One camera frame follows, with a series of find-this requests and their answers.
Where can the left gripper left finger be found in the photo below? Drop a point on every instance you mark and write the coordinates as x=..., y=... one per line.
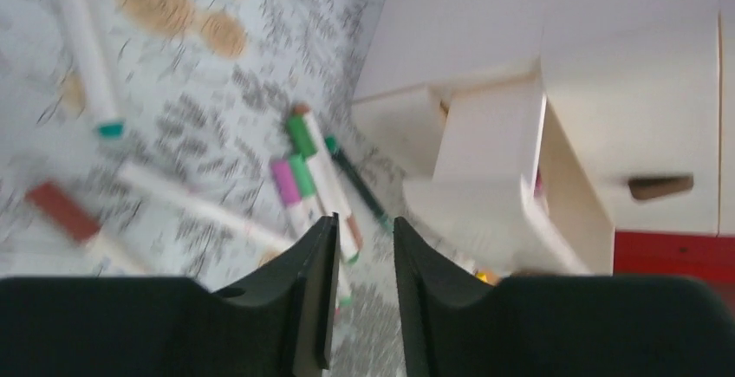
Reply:
x=276, y=321

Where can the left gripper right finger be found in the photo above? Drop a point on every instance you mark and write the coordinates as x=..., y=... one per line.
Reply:
x=453, y=324

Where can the dark green pen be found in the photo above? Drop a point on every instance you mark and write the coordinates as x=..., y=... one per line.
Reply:
x=343, y=162

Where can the brown capped white marker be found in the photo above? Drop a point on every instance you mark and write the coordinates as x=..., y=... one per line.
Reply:
x=101, y=249

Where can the white three-drawer organizer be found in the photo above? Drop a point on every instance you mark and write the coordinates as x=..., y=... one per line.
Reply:
x=531, y=131

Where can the red folder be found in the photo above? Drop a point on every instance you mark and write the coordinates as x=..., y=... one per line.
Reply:
x=706, y=257

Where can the yellow capped white marker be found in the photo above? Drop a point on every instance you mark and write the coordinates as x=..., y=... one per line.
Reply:
x=487, y=277

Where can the pink capped marker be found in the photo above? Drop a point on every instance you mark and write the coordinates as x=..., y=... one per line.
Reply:
x=299, y=218

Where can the plain white marker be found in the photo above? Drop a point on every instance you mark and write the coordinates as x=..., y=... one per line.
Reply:
x=176, y=194

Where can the green capped marker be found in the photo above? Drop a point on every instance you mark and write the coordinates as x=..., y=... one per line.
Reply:
x=306, y=136

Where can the floral table mat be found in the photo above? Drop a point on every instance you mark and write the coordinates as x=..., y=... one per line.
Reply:
x=206, y=88

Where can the teal capped white marker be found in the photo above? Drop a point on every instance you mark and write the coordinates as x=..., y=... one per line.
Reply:
x=91, y=61

